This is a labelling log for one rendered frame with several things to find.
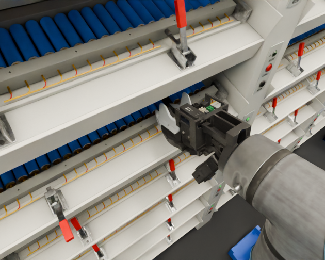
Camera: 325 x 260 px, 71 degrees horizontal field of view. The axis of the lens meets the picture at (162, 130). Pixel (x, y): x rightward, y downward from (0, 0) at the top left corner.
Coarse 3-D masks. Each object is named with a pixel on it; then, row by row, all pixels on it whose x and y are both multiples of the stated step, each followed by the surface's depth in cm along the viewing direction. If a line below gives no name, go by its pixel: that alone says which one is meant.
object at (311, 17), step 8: (312, 0) 42; (320, 0) 52; (304, 8) 43; (312, 8) 50; (320, 8) 50; (304, 16) 44; (312, 16) 48; (320, 16) 49; (304, 24) 48; (312, 24) 51; (320, 24) 55; (296, 32) 49; (304, 32) 53
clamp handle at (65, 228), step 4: (52, 204) 38; (56, 204) 39; (56, 208) 38; (60, 208) 38; (56, 212) 38; (60, 212) 38; (60, 216) 38; (64, 216) 38; (60, 220) 37; (64, 220) 37; (60, 224) 36; (64, 224) 36; (68, 224) 36; (64, 228) 36; (68, 228) 36; (64, 232) 36; (68, 232) 36; (64, 236) 35; (68, 236) 35; (72, 236) 35; (68, 240) 35
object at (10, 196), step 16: (192, 96) 54; (128, 128) 47; (144, 128) 48; (96, 144) 44; (112, 144) 45; (64, 160) 42; (80, 160) 43; (48, 176) 40; (64, 176) 42; (16, 192) 38; (0, 208) 38
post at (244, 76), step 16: (272, 0) 38; (288, 0) 39; (304, 0) 42; (288, 16) 42; (272, 32) 42; (288, 32) 46; (240, 64) 50; (256, 64) 46; (240, 80) 52; (256, 80) 51; (256, 96) 57; (240, 112) 57; (256, 112) 64; (208, 192) 92
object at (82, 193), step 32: (224, 96) 55; (160, 128) 51; (96, 160) 46; (128, 160) 47; (160, 160) 49; (32, 192) 41; (64, 192) 42; (96, 192) 43; (0, 224) 38; (32, 224) 39; (0, 256) 38
